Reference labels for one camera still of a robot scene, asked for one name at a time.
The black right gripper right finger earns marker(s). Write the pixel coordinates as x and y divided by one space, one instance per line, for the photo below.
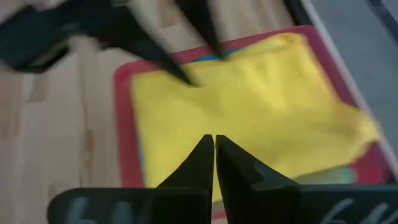
264 202

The black aluminium table frame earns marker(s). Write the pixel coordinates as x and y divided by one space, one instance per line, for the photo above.
298 12

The green microfiber towel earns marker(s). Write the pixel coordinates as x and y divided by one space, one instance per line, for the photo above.
329 175

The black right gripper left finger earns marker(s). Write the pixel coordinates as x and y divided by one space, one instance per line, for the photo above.
174 205

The blue microfiber towel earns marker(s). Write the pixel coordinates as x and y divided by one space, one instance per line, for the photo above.
211 57

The yellow microfiber towel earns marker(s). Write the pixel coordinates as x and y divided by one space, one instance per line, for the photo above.
233 109

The pink translucent plastic bin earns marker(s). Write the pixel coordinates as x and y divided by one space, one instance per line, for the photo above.
124 124

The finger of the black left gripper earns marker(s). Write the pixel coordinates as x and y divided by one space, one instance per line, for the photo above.
202 25
149 49

